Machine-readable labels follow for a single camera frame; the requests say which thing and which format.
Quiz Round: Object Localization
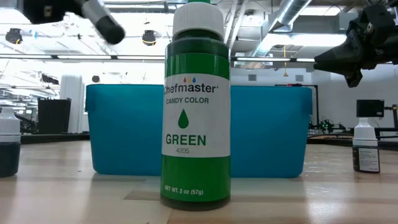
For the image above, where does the blue plastic bin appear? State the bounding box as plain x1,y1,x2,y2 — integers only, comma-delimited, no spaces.
85,83,313,179

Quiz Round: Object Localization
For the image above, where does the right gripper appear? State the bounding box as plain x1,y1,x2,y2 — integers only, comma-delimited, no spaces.
313,2,398,88

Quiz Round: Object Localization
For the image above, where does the silver ceiling duct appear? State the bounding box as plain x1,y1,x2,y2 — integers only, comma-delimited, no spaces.
248,0,313,58

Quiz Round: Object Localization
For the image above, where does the small white-capped dropper bottle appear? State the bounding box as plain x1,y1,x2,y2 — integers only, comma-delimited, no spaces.
352,117,381,174
0,106,22,178

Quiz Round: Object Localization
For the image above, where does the black ceiling dome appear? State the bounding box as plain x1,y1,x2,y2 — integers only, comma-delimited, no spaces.
5,27,23,45
142,29,157,47

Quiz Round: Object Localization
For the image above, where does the white column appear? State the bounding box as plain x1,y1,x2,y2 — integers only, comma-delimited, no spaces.
59,74,85,134

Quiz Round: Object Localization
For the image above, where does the black monitor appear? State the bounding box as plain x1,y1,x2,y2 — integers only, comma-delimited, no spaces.
356,99,385,118

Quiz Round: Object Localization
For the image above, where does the yellow hanging cord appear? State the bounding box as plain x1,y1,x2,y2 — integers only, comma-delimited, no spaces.
282,45,289,77

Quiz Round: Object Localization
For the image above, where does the black cabinet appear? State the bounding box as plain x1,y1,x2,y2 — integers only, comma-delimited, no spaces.
37,98,72,134

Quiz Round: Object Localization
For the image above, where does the background robot with green lights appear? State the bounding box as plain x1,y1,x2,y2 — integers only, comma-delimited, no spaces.
309,118,346,132

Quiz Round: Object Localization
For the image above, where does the green Chefmaster food coloring bottle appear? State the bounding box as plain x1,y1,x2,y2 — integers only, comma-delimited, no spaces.
160,0,232,212

